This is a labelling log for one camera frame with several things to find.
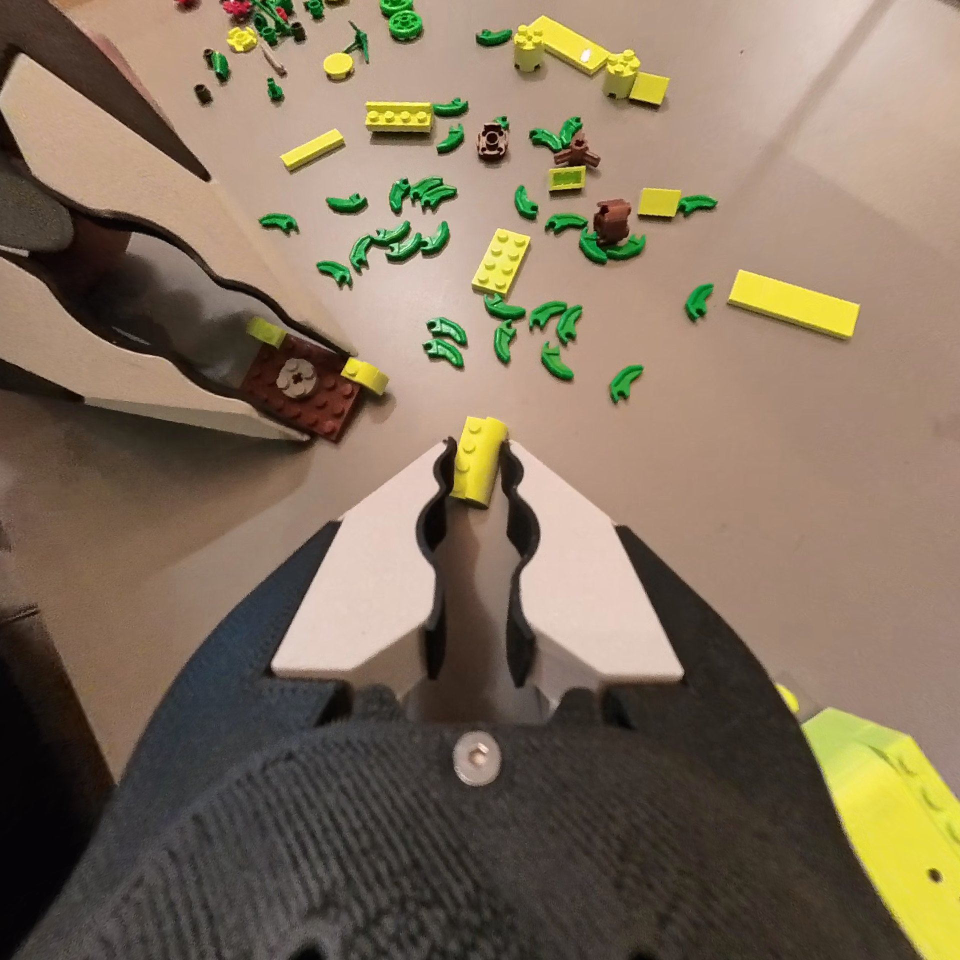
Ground brown studded plate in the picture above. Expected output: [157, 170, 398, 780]
[240, 333, 365, 444]

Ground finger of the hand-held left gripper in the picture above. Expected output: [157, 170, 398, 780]
[0, 251, 315, 444]
[0, 52, 360, 357]

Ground large lime brick assembly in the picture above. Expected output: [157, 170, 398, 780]
[776, 682, 960, 960]

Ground brown round brick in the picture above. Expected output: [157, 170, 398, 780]
[592, 198, 633, 245]

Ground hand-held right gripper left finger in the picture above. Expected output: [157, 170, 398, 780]
[270, 438, 459, 702]

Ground scattered green leaf pieces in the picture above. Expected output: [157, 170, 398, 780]
[258, 28, 720, 406]

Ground lime two-by-four studded plate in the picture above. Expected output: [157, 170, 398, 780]
[471, 228, 532, 296]

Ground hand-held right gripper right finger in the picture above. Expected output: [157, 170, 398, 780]
[501, 438, 685, 714]

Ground narrow lime smooth tile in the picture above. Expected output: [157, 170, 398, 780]
[279, 127, 346, 174]

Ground long lime curved brick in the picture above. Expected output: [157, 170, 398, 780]
[450, 414, 511, 511]
[365, 100, 435, 133]

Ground medium lime smooth tile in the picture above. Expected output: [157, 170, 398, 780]
[534, 15, 611, 77]

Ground large lime smooth tile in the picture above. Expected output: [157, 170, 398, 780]
[727, 268, 861, 341]

